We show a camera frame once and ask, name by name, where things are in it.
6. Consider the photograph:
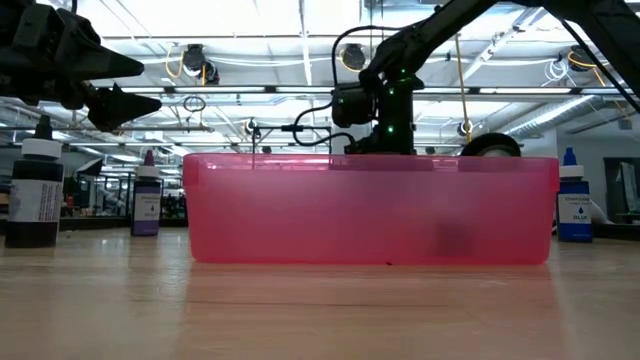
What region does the ceiling cord reel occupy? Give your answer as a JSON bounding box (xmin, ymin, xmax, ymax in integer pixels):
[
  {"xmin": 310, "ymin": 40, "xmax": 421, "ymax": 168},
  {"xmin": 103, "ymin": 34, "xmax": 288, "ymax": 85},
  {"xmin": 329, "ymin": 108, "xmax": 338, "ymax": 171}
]
[
  {"xmin": 339, "ymin": 42, "xmax": 369, "ymax": 72},
  {"xmin": 566, "ymin": 44, "xmax": 597, "ymax": 72},
  {"xmin": 180, "ymin": 43, "xmax": 221, "ymax": 86}
]

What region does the large violet food coloring bottle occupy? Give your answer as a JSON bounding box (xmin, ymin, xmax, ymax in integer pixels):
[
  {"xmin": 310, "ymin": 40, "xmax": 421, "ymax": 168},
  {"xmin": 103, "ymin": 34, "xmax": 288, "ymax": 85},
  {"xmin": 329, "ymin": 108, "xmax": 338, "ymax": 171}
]
[{"xmin": 130, "ymin": 148, "xmax": 164, "ymax": 238}]

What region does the large black food coloring bottle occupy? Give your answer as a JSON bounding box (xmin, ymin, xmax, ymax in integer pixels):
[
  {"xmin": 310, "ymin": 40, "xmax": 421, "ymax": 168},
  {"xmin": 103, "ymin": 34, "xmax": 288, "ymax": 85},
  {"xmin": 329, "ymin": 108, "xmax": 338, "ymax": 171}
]
[{"xmin": 4, "ymin": 114, "xmax": 65, "ymax": 250}]

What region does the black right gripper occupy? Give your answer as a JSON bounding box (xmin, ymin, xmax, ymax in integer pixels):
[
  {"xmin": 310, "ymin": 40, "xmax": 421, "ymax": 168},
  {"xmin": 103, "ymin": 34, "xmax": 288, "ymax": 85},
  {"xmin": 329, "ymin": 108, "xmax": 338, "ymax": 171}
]
[{"xmin": 357, "ymin": 130, "xmax": 417, "ymax": 156}]

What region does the yellow hanging cable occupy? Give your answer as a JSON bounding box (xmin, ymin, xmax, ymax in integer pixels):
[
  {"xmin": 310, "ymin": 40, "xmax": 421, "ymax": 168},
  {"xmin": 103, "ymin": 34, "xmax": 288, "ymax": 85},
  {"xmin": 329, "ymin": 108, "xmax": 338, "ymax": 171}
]
[{"xmin": 453, "ymin": 33, "xmax": 474, "ymax": 145}]

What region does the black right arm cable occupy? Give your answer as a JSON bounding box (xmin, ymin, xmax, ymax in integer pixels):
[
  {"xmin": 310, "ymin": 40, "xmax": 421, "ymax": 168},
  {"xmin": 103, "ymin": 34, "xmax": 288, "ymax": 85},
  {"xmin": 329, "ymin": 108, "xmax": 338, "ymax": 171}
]
[{"xmin": 292, "ymin": 24, "xmax": 401, "ymax": 149}]

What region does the large blue food coloring bottle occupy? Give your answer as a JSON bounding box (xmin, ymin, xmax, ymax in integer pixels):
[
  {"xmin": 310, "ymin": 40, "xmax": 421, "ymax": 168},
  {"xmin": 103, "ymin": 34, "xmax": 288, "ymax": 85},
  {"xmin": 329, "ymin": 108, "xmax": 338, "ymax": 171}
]
[{"xmin": 556, "ymin": 146, "xmax": 594, "ymax": 244}]

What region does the red translucent plastic bin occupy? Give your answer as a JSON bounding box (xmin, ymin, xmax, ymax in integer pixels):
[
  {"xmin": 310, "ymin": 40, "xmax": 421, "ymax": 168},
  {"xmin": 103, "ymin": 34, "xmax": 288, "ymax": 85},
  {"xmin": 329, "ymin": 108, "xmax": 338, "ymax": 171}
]
[{"xmin": 181, "ymin": 152, "xmax": 561, "ymax": 267}]

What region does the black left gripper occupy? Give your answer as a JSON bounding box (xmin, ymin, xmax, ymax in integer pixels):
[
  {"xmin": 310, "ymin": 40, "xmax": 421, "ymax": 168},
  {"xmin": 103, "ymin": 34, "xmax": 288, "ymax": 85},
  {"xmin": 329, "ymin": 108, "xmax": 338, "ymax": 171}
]
[{"xmin": 0, "ymin": 0, "xmax": 163, "ymax": 133}]

